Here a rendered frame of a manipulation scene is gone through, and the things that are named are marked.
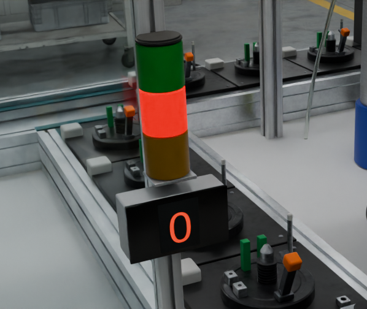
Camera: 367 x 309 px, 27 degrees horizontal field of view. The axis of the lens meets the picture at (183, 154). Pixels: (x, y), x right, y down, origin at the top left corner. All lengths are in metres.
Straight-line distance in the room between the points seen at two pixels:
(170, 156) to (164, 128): 0.03
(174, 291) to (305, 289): 0.26
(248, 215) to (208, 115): 0.70
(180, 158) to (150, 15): 0.16
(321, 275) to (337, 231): 0.37
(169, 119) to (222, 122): 1.28
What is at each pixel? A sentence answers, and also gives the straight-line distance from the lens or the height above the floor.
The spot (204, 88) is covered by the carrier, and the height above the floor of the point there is 0.97.
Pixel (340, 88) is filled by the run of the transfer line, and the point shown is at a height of 0.93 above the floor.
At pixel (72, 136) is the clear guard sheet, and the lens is 0.85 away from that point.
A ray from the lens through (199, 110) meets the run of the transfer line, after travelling 2.06.
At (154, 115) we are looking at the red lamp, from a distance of 0.82.
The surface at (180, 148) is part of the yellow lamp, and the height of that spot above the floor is 1.29.
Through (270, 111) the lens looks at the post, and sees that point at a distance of 2.02.
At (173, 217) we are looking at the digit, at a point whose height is 1.22.
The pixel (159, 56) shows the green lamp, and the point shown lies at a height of 1.40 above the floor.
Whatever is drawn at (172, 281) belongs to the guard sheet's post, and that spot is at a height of 1.10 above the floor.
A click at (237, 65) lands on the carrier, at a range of 2.26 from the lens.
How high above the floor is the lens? 1.60
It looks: 22 degrees down
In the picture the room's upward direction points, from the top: 4 degrees counter-clockwise
